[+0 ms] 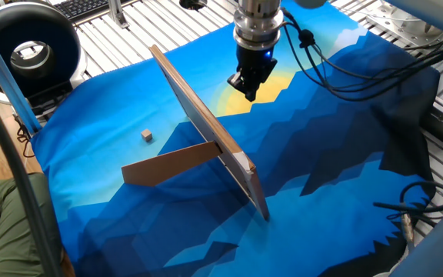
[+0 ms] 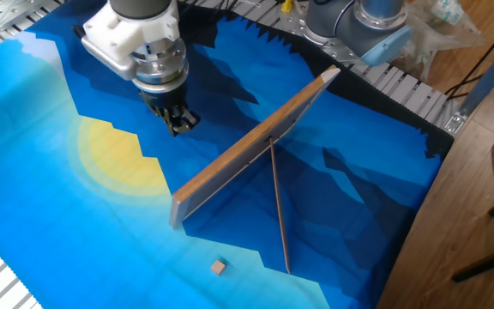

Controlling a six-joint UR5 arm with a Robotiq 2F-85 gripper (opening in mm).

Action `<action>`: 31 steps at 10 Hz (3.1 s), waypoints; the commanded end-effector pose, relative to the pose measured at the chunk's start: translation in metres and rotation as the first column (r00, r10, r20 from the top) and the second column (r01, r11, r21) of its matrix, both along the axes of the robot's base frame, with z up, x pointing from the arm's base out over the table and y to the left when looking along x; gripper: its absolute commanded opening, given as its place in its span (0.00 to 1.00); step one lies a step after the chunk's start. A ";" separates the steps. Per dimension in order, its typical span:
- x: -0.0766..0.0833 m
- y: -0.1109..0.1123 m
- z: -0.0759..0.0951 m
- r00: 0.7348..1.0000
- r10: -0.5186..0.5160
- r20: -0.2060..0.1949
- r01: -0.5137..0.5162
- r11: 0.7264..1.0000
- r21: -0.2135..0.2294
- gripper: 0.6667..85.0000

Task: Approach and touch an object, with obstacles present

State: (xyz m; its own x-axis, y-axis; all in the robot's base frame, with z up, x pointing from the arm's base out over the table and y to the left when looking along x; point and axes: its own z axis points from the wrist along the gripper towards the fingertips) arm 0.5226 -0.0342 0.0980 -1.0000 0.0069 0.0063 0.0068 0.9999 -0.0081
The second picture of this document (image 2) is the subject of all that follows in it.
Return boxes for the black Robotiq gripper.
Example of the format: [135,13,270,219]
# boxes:
[138,82,202,138]

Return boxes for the wooden picture frame with stand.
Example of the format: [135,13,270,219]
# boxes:
[168,64,341,275]

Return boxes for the blue mountain print cloth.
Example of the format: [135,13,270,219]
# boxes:
[0,0,455,309]

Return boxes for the small wooden cube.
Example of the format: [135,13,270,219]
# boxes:
[210,258,227,276]

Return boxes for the silver metal plate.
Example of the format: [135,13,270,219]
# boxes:
[0,0,55,32]

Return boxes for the clear plastic bag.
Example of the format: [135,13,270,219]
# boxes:
[395,0,486,81]

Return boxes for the grey aluminium profile bar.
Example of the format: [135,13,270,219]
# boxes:
[443,26,494,136]

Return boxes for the black stand legs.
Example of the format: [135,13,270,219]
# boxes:
[451,188,494,283]

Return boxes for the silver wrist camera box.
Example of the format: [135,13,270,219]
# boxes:
[80,35,140,82]

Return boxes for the white printed wrist mount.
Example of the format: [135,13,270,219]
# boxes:
[81,1,182,62]

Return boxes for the black floor cable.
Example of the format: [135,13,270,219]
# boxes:
[443,11,494,100]

